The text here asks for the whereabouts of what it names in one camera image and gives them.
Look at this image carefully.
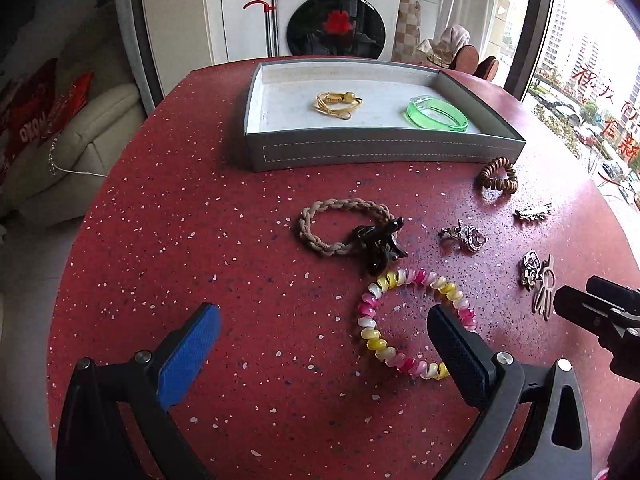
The black claw clip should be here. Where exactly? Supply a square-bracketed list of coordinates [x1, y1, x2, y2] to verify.
[350, 216, 408, 277]

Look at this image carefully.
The crystal silver brooch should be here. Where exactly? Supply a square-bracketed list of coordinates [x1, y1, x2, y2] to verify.
[438, 220, 487, 253]

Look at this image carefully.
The mop with red hook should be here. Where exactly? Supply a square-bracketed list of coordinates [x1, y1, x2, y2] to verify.
[243, 0, 279, 58]

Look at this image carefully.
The green transparent bangle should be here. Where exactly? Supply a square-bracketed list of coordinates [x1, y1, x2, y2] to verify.
[402, 95, 469, 133]

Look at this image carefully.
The grey jewelry tray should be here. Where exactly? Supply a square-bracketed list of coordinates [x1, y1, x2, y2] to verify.
[243, 59, 527, 173]

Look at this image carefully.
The silver hair clip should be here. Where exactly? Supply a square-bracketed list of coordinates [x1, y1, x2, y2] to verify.
[513, 202, 553, 222]

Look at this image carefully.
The brown spiral hair tie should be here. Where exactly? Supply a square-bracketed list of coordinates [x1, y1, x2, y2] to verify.
[477, 156, 518, 195]

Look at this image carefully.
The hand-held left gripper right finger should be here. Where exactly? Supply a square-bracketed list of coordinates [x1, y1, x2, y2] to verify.
[426, 304, 593, 480]

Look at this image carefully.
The checkered cloth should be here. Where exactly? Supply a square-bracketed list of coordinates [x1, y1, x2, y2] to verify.
[392, 0, 423, 63]

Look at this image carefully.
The beige crumpled bag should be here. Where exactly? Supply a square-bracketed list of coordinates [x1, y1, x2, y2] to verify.
[415, 37, 453, 67]

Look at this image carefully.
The yellow beaded hair tie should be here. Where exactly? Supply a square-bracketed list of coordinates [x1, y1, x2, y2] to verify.
[313, 90, 362, 121]

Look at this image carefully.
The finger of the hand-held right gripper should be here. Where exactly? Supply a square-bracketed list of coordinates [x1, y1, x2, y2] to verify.
[586, 275, 640, 311]
[553, 285, 623, 333]

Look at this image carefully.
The red window decal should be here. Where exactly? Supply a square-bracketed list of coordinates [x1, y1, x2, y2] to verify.
[572, 62, 640, 201]

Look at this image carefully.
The red printed cushion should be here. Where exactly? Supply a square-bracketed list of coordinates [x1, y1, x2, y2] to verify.
[0, 57, 96, 178]

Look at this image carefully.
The beige hair clip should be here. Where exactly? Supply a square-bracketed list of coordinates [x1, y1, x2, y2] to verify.
[531, 255, 557, 320]

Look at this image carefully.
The pink yellow spiral hair tie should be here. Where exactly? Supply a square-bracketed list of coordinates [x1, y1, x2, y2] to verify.
[357, 268, 477, 381]

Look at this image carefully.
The white cable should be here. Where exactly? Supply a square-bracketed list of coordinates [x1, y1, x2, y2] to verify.
[47, 132, 108, 178]

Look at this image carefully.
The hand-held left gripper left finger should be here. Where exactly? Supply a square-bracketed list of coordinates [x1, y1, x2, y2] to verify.
[56, 302, 222, 480]

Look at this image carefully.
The beige sofa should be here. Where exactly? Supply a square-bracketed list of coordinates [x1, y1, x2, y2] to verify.
[0, 50, 146, 226]

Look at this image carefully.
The white cloth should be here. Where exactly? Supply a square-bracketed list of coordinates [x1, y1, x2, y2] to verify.
[440, 24, 472, 61]

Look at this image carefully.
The silver rhinestone clip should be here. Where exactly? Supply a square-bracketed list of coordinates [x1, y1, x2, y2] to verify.
[520, 251, 542, 291]

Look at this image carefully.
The white cabinet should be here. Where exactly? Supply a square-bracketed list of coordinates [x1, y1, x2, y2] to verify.
[140, 0, 276, 98]

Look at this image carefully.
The beige braided hair tie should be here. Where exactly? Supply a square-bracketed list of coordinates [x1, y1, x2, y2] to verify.
[299, 198, 396, 259]

